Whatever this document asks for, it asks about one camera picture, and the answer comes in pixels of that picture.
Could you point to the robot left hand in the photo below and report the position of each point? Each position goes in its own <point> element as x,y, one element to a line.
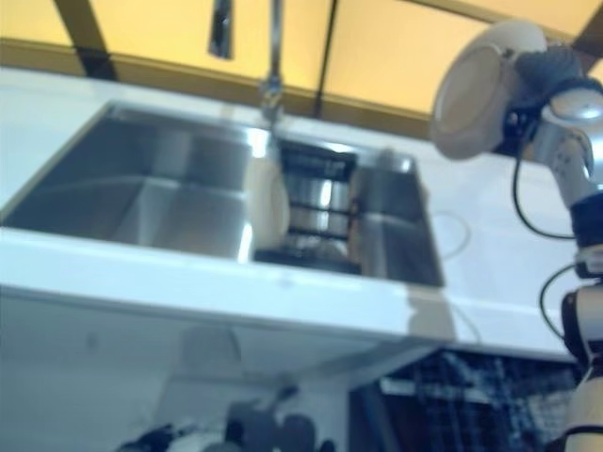
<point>160,440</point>

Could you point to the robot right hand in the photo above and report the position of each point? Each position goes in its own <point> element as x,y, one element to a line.
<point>556,68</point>

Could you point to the white round ceramic plate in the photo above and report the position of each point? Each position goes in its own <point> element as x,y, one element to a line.
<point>273,207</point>
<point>471,94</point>

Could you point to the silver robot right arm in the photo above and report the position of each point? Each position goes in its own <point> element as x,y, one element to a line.
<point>570,155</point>

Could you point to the white glossy cabinet door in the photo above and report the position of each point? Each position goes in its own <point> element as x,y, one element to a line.
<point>70,358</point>
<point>330,376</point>

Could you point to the stainless steel kitchen sink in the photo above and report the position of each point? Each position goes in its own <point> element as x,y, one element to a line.
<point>141,188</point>

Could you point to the black dish drying rack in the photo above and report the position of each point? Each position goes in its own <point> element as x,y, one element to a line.
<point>315,165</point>

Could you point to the chrome pull-down faucet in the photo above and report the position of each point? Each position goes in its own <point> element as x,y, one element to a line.
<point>275,56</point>

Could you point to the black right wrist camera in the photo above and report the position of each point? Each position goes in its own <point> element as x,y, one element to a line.
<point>520,129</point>

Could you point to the yellow backlit panel dark frame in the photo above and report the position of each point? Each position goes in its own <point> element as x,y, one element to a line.
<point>400,47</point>

